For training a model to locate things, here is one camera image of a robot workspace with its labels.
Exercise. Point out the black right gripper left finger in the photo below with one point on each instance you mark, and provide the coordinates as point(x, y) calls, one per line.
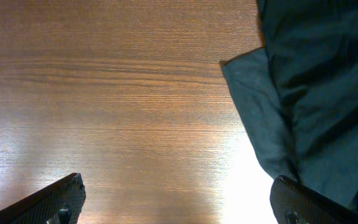
point(60, 203)

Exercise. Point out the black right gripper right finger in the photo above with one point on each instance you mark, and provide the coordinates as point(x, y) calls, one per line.
point(293, 203)

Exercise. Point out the dark green garment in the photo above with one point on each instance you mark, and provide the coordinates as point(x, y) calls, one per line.
point(298, 95)

